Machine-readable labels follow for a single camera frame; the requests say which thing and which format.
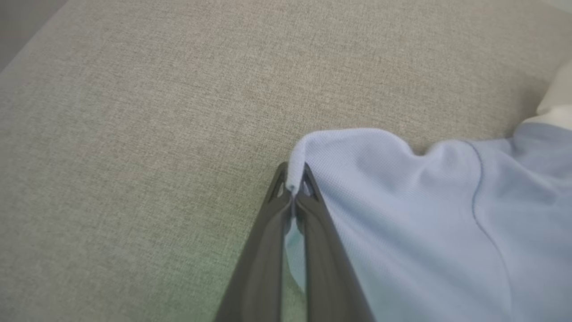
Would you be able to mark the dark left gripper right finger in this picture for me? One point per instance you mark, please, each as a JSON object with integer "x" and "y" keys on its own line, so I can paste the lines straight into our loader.
{"x": 328, "y": 277}

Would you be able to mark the grey fabric sofa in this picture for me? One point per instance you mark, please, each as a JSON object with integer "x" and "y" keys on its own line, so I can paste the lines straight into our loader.
{"x": 156, "y": 134}

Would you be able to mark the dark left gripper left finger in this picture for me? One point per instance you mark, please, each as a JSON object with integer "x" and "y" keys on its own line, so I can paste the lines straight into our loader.
{"x": 261, "y": 268}

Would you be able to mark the light blue polo shirt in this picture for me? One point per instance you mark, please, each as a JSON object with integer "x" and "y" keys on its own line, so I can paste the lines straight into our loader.
{"x": 424, "y": 232}

